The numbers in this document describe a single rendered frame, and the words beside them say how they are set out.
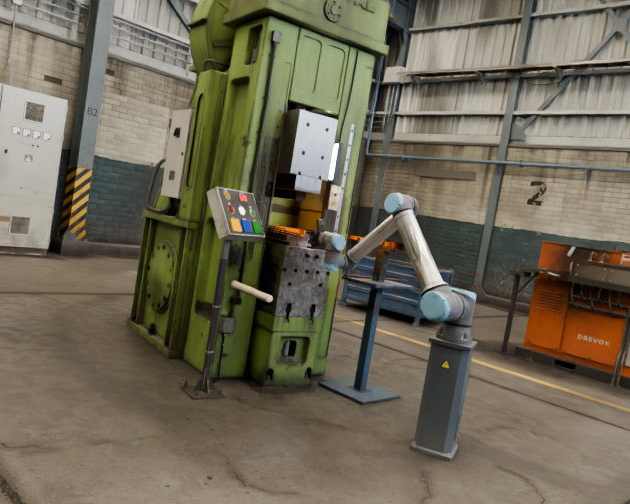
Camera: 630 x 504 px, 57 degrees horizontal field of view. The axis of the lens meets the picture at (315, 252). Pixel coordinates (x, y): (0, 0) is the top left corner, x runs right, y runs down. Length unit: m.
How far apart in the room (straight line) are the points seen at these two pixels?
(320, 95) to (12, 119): 5.13
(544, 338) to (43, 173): 6.42
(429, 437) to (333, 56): 2.46
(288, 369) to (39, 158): 5.44
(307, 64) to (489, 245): 8.07
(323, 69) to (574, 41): 8.15
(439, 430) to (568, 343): 3.45
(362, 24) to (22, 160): 5.35
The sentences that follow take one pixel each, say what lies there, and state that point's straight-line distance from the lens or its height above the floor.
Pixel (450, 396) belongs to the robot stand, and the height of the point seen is 0.33.
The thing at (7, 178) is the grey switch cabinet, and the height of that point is 0.96.
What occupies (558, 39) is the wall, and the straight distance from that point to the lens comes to 11.93.
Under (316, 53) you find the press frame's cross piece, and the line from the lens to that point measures 4.02.
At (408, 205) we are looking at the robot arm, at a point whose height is 1.26.
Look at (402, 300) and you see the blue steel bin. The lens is 7.31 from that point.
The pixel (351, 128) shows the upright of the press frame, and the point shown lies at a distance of 4.14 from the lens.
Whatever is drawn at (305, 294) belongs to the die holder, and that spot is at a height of 0.62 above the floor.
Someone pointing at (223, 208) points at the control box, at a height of 1.09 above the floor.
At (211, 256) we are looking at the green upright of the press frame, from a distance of 4.02.
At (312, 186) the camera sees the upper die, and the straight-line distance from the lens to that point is 3.78.
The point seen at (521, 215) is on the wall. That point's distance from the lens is 11.19.
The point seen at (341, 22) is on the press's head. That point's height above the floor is 2.40.
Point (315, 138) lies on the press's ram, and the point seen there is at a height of 1.61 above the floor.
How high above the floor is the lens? 1.14
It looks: 4 degrees down
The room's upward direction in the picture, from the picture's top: 9 degrees clockwise
